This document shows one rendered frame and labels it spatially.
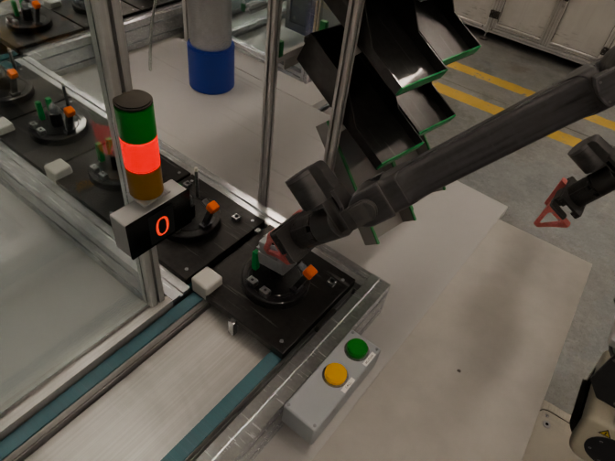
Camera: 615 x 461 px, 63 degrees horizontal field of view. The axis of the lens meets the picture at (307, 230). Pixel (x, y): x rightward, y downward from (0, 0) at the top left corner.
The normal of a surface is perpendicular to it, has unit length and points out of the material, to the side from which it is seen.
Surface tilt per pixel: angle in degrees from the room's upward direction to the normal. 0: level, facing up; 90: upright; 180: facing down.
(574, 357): 0
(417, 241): 0
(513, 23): 90
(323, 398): 0
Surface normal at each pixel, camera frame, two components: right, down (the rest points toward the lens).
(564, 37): -0.56, 0.54
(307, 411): 0.11, -0.70
